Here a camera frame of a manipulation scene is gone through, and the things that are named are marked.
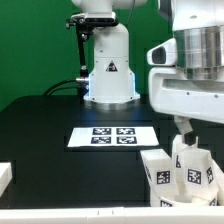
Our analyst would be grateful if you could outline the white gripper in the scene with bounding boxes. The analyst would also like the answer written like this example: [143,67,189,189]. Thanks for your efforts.
[148,67,224,146]

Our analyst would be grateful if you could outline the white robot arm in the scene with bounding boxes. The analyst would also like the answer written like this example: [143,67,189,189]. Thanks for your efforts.
[68,0,224,145]

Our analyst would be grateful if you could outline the white marker sheet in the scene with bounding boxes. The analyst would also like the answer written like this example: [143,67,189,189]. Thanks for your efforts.
[68,127,158,148]

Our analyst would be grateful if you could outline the white front fence bar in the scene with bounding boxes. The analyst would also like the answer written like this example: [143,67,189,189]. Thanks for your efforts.
[0,206,224,224]

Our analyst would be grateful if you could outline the white left fence bar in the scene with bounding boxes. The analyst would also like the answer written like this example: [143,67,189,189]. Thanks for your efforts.
[0,162,12,197]

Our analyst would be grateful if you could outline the black cables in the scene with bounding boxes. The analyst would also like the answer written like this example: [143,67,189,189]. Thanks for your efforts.
[43,79,86,97]

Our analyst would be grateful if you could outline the camera on black stand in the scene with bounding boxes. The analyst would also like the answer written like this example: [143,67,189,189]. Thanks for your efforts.
[65,12,119,84]

